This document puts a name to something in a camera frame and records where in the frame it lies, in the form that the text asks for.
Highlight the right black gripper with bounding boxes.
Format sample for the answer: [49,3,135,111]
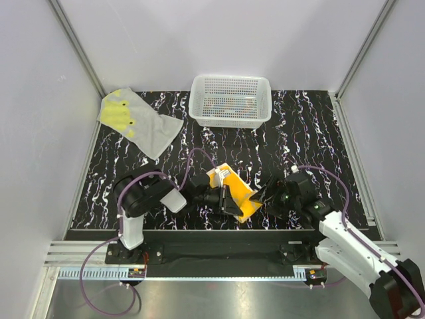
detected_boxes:
[249,175,301,220]

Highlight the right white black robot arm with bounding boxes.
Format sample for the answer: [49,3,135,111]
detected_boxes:
[250,172,424,318]

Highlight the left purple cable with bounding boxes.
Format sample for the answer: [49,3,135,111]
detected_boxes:
[78,148,222,315]

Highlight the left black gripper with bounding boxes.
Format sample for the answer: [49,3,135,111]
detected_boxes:
[193,184,243,217]

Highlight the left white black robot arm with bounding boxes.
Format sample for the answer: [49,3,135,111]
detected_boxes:
[114,171,243,263]

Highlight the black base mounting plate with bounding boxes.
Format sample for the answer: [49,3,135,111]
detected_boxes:
[106,230,323,272]

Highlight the grey towel yellow frog print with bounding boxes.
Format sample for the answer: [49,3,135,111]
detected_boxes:
[98,88,183,160]

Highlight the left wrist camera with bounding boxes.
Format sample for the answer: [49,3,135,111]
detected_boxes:
[214,168,231,187]

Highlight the grey and orange towel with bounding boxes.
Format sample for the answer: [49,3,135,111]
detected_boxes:
[207,163,262,223]

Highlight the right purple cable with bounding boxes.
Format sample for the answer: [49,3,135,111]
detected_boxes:
[290,165,425,313]

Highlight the white plastic mesh basket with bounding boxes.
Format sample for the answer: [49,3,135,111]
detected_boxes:
[189,74,272,130]

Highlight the purple cable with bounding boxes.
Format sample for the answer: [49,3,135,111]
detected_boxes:
[78,148,222,315]
[290,165,425,313]

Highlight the white slotted cable duct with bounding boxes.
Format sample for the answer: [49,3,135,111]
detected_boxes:
[58,265,328,282]

